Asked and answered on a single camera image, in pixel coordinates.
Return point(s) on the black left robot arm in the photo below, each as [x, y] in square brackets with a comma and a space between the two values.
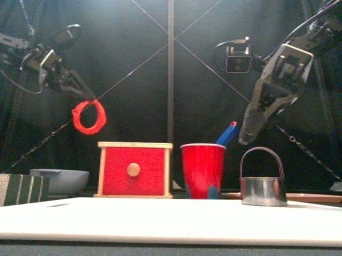
[13, 43]

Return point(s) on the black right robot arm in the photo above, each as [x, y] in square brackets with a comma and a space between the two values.
[322, 23]

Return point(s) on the wooden drawer box red front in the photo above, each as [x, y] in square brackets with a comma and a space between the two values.
[134, 156]

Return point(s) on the light blue bowl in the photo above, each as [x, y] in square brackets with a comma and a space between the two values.
[61, 181]

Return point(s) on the blue plastic utensil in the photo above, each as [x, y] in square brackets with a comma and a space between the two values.
[226, 136]

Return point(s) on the red plastic cup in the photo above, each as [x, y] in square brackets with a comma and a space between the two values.
[202, 170]

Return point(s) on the striped toy block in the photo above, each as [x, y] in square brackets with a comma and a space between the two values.
[21, 190]

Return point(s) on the white cutting board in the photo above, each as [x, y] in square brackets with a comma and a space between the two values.
[168, 220]

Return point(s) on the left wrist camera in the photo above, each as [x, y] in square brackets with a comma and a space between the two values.
[67, 35]

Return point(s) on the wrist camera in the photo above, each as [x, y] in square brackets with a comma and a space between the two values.
[238, 63]
[67, 35]

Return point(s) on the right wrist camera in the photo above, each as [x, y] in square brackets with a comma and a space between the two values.
[238, 63]

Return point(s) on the vertical metal frame pole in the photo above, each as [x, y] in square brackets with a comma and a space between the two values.
[170, 83]

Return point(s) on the grey frame corner bracket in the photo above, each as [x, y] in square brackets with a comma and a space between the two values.
[337, 186]
[176, 185]

